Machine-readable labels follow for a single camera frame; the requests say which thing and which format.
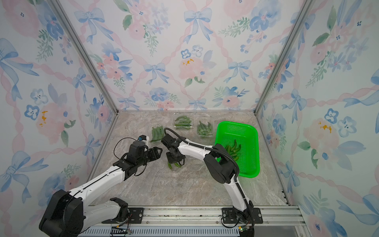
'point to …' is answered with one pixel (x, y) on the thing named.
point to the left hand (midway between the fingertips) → (160, 149)
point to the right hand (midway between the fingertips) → (174, 159)
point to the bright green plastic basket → (242, 141)
